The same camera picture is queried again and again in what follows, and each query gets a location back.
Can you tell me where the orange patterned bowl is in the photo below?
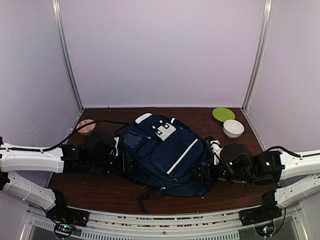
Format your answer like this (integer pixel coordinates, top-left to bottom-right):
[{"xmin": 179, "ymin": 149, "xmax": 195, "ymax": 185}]
[{"xmin": 76, "ymin": 119, "xmax": 96, "ymax": 136}]

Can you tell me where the aluminium frame post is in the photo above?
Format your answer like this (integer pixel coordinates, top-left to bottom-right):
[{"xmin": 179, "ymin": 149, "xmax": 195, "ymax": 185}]
[
  {"xmin": 242, "ymin": 0, "xmax": 274, "ymax": 114},
  {"xmin": 52, "ymin": 0, "xmax": 84, "ymax": 112}
]

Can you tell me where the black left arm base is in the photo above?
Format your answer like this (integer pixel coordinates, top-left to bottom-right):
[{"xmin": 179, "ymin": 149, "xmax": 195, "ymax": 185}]
[{"xmin": 46, "ymin": 189, "xmax": 90, "ymax": 227}]

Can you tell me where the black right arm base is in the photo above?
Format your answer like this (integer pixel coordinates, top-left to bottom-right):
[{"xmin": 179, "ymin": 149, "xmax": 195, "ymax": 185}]
[{"xmin": 239, "ymin": 190, "xmax": 282, "ymax": 226}]

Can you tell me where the aluminium frame post right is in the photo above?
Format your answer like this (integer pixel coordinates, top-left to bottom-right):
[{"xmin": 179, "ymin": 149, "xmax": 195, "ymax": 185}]
[{"xmin": 242, "ymin": 0, "xmax": 274, "ymax": 114}]

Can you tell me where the white bowl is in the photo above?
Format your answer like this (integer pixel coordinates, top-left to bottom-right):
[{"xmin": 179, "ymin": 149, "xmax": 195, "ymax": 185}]
[{"xmin": 223, "ymin": 119, "xmax": 245, "ymax": 139}]

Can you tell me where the aluminium front rail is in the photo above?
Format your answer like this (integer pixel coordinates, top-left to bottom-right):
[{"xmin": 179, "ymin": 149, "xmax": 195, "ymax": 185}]
[{"xmin": 19, "ymin": 197, "xmax": 308, "ymax": 240}]

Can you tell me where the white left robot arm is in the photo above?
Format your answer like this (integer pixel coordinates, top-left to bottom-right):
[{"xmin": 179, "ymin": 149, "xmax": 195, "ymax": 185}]
[{"xmin": 0, "ymin": 133, "xmax": 121, "ymax": 222}]

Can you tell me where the green plate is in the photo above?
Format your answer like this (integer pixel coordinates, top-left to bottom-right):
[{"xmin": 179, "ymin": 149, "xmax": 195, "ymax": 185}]
[{"xmin": 212, "ymin": 107, "xmax": 236, "ymax": 123}]

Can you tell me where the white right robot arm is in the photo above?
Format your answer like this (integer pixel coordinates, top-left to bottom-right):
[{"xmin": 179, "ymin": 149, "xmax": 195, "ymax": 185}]
[{"xmin": 193, "ymin": 136, "xmax": 320, "ymax": 221}]

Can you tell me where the navy blue backpack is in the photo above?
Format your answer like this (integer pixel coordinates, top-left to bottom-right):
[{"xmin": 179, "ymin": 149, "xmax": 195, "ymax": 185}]
[{"xmin": 114, "ymin": 112, "xmax": 211, "ymax": 197}]

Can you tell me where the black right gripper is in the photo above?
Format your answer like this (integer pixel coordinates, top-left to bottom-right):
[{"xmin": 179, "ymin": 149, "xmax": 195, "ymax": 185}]
[{"xmin": 190, "ymin": 160, "xmax": 252, "ymax": 186}]

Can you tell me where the aluminium frame post left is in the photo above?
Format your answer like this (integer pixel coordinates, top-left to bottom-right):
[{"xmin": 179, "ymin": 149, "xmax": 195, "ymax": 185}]
[{"xmin": 52, "ymin": 0, "xmax": 84, "ymax": 112}]

